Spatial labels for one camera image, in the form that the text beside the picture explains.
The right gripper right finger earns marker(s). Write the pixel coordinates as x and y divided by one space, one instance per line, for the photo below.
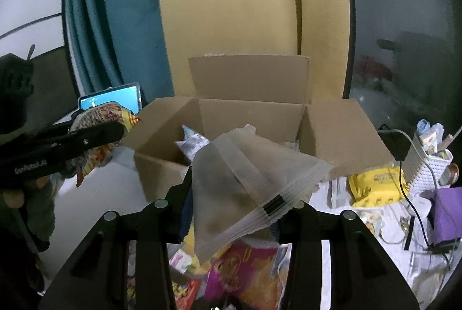
290 228

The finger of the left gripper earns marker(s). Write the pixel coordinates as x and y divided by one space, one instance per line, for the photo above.
79 142

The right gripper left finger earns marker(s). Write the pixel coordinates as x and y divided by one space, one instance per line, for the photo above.
186 205

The pink potato chips bag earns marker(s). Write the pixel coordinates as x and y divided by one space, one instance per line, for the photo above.
252 275

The translucent bread bag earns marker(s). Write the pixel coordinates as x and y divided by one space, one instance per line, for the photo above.
243 183

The blue white snack bag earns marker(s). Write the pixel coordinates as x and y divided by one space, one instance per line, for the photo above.
192 142

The red yellow snack bag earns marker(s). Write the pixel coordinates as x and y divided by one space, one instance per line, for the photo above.
102 128

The person's hand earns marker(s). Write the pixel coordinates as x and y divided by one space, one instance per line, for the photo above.
34 191

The yellow wet wipes pack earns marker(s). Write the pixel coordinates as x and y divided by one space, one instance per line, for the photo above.
377 188

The tablet with teal screen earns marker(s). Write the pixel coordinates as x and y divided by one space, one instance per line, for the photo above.
128 96

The brown cardboard box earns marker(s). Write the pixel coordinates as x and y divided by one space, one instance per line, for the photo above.
265 91

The white perforated basket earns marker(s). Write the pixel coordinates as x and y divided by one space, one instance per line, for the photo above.
423 171

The teal curtain left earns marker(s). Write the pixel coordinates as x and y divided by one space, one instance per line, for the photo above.
116 42

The purple folded cloth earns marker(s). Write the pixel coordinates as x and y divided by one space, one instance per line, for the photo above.
445 214

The yellow curtain left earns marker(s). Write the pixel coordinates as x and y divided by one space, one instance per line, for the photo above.
318 29

